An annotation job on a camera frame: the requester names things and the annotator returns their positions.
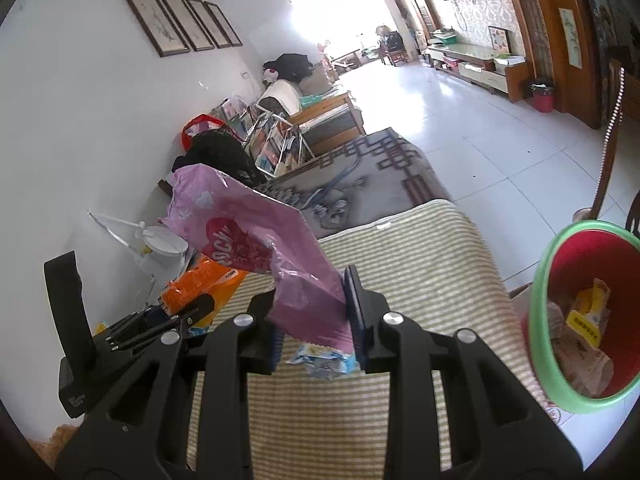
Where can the wooden chair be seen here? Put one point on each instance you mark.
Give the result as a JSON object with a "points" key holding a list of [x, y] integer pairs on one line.
{"points": [[607, 160]]}

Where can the red bin with green rim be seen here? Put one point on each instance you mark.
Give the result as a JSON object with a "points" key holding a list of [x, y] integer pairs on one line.
{"points": [[575, 260]]}

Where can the yellow paper packet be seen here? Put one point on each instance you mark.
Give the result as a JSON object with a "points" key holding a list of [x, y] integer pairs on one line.
{"points": [[587, 320]]}

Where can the orange snack packet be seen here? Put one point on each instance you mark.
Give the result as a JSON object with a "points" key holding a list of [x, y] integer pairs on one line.
{"points": [[210, 280]]}

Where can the small red bin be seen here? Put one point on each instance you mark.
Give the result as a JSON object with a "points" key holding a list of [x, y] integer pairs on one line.
{"points": [[542, 97]]}

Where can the red bag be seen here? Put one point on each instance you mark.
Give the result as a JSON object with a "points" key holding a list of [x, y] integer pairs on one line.
{"points": [[192, 127]]}

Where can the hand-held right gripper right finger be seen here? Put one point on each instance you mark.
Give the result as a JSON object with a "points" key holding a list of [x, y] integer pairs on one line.
{"points": [[352, 320]]}

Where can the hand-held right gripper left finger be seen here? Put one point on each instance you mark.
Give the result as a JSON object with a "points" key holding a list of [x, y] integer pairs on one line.
{"points": [[276, 355]]}

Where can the white sofa throw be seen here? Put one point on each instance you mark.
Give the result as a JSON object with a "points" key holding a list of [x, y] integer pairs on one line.
{"points": [[280, 97]]}

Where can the white blue wrapper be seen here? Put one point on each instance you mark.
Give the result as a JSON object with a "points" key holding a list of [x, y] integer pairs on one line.
{"points": [[320, 360]]}

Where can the yellow white striped cloth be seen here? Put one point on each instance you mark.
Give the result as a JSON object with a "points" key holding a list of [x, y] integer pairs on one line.
{"points": [[425, 270]]}

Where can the black plush toy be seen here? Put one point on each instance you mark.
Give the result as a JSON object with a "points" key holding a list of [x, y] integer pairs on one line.
{"points": [[290, 66]]}

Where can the pink snack packet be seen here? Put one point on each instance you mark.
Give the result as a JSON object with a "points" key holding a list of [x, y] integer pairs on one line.
{"points": [[250, 225]]}

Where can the framed picture on cabinet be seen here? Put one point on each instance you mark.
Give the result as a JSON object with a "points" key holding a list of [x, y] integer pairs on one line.
{"points": [[499, 40]]}

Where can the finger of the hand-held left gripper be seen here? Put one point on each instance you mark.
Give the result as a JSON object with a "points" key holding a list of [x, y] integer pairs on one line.
{"points": [[140, 319], [195, 310]]}

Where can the green cloth on sofa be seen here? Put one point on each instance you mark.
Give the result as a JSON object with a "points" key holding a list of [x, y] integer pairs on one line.
{"points": [[311, 100]]}

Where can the grey patterned blanket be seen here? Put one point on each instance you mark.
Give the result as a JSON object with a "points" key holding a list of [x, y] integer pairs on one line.
{"points": [[360, 185]]}

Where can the brown paper bag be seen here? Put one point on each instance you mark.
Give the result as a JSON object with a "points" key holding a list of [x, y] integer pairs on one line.
{"points": [[585, 370]]}

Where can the tan fluffy cloth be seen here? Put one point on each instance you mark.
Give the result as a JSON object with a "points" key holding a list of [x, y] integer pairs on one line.
{"points": [[50, 442]]}

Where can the metal rack with pictures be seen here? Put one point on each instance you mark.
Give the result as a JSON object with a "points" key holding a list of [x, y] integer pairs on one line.
{"points": [[272, 145]]}

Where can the framed wall picture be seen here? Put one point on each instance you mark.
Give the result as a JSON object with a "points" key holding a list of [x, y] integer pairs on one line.
{"points": [[207, 22], [224, 24], [155, 20], [187, 20]]}

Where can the low wooden table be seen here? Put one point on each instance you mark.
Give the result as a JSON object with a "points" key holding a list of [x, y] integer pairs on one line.
{"points": [[347, 59]]}

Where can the narrow flower wall picture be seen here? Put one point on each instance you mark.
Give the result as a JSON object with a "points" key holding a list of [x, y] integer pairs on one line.
{"points": [[570, 37]]}

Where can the long television cabinet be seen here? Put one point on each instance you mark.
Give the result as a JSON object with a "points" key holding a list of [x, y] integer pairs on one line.
{"points": [[480, 70]]}

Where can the wooden armchairs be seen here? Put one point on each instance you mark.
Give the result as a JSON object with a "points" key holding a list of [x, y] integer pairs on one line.
{"points": [[392, 47]]}

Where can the black bag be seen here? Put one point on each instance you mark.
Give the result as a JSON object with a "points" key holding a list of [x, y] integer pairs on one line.
{"points": [[220, 150]]}

